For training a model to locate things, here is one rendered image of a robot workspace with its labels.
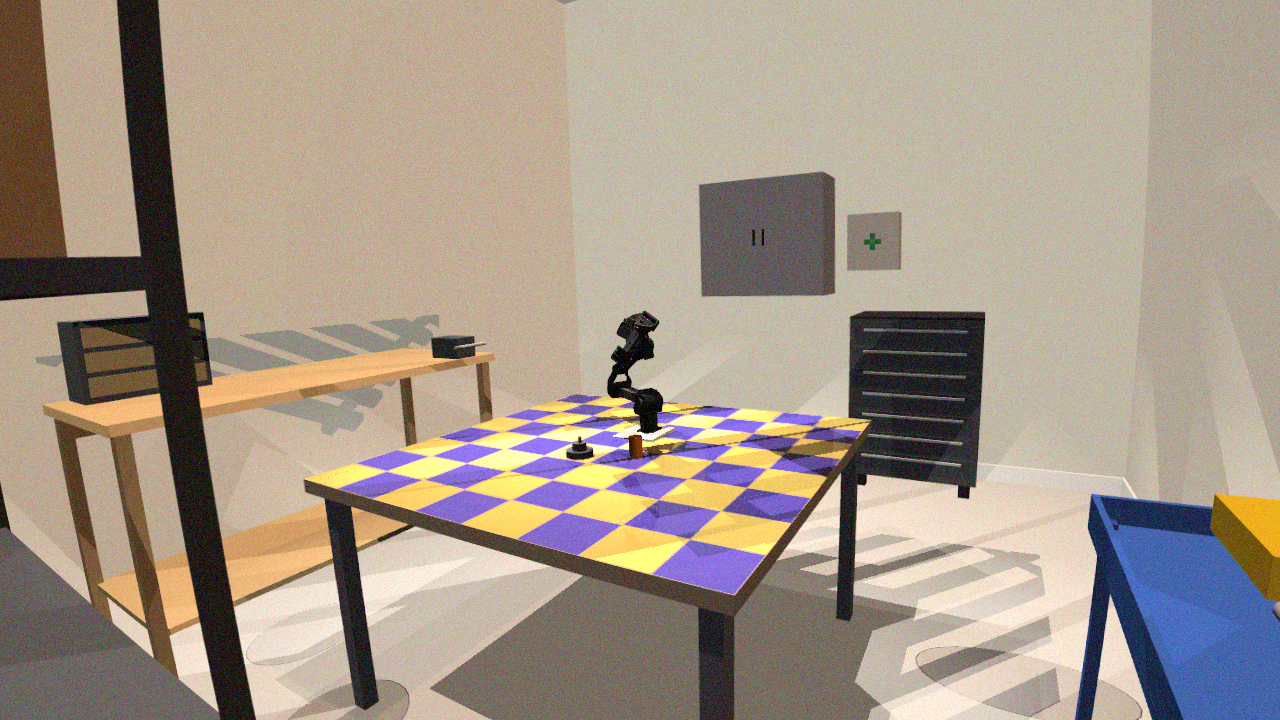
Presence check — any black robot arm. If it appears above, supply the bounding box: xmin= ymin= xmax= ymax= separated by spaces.
xmin=607 ymin=313 xmax=663 ymax=433

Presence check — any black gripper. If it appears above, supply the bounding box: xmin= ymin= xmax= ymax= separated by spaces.
xmin=611 ymin=311 xmax=659 ymax=368

